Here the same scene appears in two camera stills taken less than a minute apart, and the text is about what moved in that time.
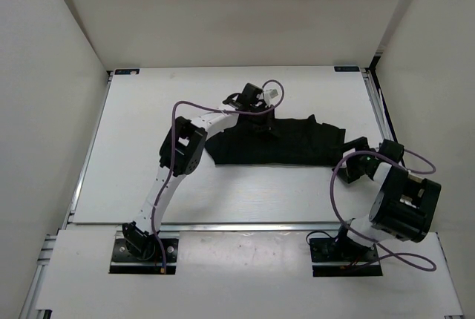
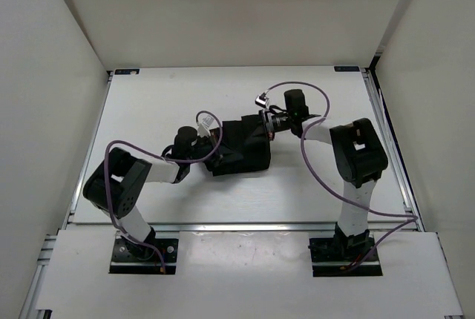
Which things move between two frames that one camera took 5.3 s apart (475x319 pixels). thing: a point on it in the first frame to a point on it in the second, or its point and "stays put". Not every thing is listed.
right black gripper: [349, 173] to [268, 120]
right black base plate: [343, 257] stays put
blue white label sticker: [127, 71] stays put
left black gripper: [268, 125] to [208, 139]
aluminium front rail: [224, 228] stays put
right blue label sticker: [346, 68] stays put
